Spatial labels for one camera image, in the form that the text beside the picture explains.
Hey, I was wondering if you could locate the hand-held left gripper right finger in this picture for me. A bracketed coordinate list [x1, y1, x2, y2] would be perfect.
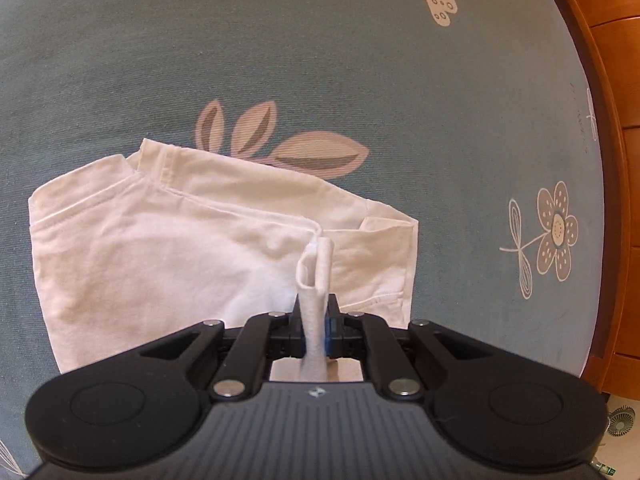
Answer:
[325, 295, 492, 402]

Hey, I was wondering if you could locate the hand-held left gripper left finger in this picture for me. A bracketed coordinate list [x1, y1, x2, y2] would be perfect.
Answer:
[140, 295, 307, 402]

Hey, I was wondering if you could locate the blue floral bed sheet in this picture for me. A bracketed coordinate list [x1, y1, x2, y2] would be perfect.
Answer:
[0, 0, 608, 476]

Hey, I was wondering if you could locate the wooden bed headboard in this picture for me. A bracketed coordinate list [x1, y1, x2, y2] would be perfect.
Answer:
[547, 0, 640, 396]

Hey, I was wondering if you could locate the small white fan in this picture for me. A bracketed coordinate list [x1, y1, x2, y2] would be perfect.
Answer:
[606, 405, 639, 437]

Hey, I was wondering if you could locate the white printed t-shirt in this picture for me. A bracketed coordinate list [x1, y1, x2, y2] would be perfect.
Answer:
[27, 137, 420, 386]

